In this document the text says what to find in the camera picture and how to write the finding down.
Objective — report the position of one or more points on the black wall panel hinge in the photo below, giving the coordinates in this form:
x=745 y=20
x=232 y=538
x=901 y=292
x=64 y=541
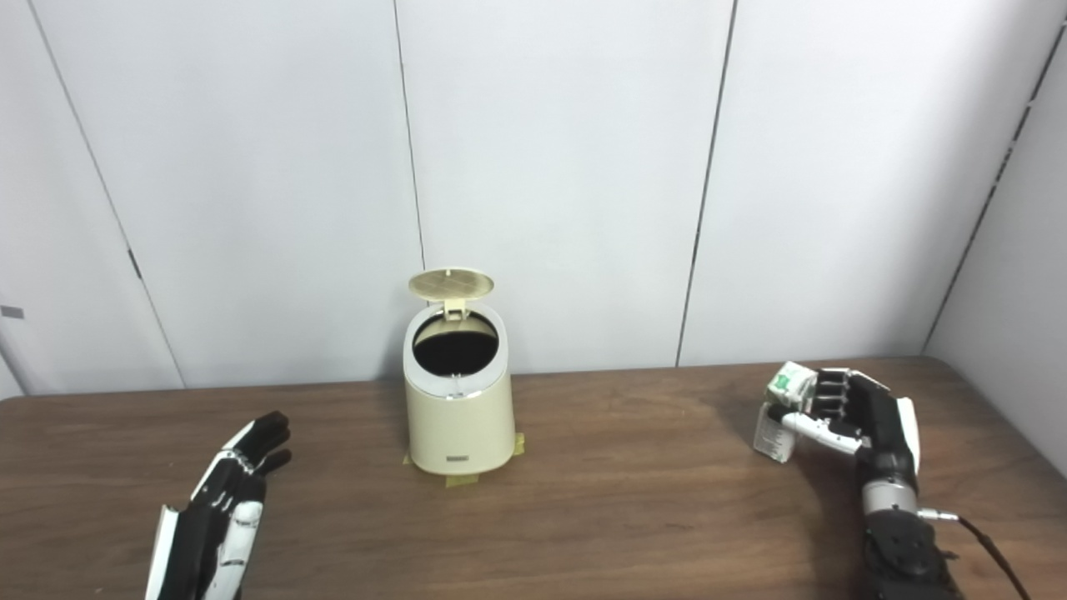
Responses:
x=134 y=264

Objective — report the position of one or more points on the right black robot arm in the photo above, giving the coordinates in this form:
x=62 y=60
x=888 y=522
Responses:
x=904 y=550

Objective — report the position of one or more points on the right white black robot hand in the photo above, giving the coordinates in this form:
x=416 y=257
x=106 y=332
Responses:
x=884 y=433

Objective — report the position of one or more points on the cream round bin lid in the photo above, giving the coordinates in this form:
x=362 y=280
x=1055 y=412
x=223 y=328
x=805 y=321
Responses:
x=450 y=284

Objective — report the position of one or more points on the cream-colored trash bin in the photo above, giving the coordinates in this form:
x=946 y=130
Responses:
x=458 y=429

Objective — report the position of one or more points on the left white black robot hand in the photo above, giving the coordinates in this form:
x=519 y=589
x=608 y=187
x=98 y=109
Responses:
x=196 y=542

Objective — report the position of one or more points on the green white milk carton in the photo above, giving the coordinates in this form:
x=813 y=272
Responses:
x=775 y=437

